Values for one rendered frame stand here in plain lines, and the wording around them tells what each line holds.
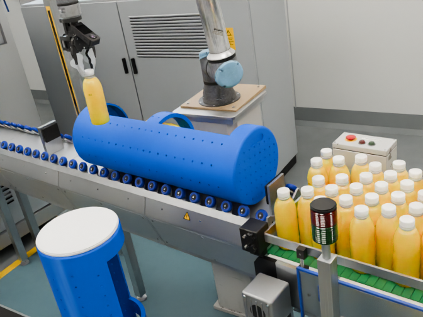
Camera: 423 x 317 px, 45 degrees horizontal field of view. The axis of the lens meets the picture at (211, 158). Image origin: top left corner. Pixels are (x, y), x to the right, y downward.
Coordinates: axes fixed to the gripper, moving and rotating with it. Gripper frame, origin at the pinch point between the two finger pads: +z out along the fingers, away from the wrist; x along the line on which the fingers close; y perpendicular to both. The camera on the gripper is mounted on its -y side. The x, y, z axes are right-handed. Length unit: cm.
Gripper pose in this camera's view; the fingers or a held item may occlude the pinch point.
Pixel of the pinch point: (88, 71)
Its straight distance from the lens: 196.0
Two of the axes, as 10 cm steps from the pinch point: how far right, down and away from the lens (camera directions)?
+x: -6.0, 4.2, -6.7
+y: -7.8, -1.7, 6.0
